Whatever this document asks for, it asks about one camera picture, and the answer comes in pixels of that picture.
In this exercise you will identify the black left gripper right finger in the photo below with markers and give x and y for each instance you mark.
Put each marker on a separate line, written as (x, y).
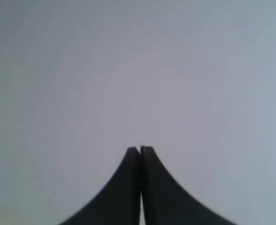
(165, 202)

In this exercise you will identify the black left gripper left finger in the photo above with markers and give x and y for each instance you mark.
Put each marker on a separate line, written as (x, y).
(118, 202)

